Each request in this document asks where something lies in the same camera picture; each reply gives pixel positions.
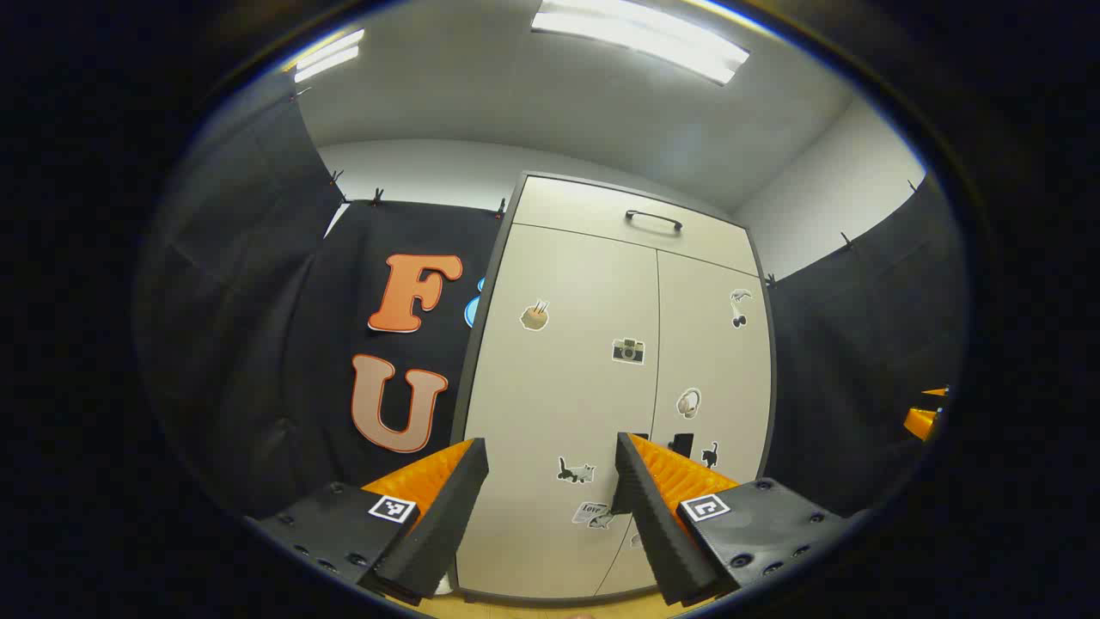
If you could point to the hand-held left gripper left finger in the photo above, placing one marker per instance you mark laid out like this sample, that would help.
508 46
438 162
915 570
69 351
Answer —
443 524

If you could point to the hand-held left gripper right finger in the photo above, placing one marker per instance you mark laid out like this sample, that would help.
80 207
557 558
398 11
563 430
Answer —
657 533

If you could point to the camera sticker shoe cabinet door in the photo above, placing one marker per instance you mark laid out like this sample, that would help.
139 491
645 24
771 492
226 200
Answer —
559 404

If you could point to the beige shoe cabinet door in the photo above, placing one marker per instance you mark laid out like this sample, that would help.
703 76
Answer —
713 361

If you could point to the beige double-door shoe cabinet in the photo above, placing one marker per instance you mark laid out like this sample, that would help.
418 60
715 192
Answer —
474 344

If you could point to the beige cabinet drawer front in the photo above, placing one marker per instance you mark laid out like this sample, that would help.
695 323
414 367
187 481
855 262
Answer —
584 215

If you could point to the black backdrop cloth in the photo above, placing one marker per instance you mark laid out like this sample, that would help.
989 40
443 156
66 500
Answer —
258 344

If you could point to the row of black cloth clips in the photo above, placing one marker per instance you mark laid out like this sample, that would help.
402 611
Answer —
376 198

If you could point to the large ceiling light panel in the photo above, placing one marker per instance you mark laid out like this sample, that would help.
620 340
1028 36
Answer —
644 39

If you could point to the small ceiling light panel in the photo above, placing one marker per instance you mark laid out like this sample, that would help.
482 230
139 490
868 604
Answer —
331 56

